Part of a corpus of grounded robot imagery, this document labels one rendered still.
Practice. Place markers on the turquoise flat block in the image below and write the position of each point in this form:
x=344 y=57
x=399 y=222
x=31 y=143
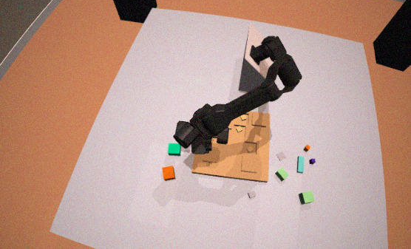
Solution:
x=300 y=164

